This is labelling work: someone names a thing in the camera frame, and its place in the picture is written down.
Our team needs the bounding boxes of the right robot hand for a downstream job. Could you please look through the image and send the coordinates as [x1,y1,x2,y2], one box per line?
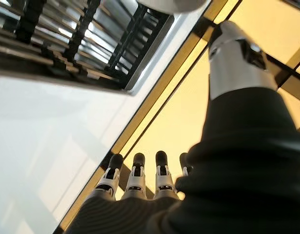
[63,20,300,234]

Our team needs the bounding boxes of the cream ceramic plate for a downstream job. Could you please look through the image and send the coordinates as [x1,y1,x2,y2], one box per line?
[137,0,207,13]

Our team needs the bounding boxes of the dark framed amber window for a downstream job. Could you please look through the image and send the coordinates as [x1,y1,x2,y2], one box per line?
[59,0,300,231]

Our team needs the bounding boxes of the black dish rack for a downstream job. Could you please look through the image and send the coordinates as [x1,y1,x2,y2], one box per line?
[0,0,175,91]

